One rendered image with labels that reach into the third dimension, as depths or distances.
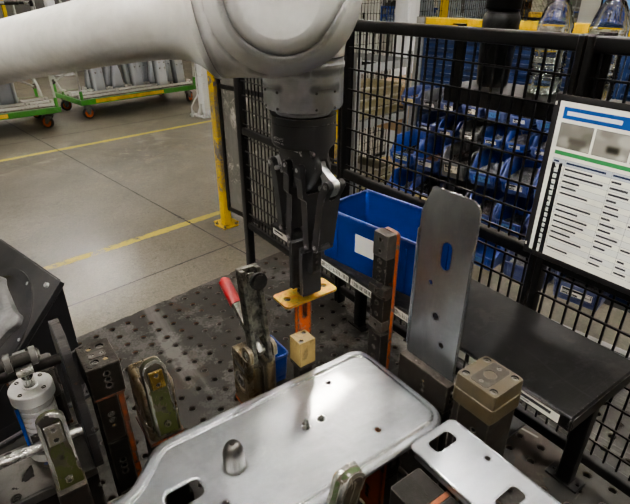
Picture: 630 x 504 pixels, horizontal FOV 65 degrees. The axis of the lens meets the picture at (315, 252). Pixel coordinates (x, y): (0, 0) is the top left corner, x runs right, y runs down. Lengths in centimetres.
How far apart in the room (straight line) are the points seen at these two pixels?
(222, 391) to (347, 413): 56
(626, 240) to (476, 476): 47
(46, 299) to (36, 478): 47
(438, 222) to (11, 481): 76
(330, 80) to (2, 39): 32
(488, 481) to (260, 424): 35
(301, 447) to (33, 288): 77
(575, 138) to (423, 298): 38
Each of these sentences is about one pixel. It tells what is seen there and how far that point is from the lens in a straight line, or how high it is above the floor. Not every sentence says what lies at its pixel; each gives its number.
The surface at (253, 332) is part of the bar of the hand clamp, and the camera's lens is 85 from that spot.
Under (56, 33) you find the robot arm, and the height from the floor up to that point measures 158.
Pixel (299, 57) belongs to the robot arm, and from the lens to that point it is 35.
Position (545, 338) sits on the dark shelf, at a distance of 105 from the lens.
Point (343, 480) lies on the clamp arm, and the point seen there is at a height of 111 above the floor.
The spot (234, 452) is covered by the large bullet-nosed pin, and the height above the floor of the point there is 104.
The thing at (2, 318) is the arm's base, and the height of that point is 96.
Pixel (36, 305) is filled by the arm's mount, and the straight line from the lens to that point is 128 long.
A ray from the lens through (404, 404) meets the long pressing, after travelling 88.
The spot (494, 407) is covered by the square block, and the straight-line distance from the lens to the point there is 86.
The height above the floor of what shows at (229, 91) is 102.
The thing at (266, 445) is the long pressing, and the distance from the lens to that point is 82.
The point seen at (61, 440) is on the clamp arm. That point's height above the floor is 107.
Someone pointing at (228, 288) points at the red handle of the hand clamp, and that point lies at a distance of 91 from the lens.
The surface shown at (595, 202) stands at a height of 129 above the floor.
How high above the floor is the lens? 161
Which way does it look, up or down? 28 degrees down
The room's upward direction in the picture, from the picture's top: straight up
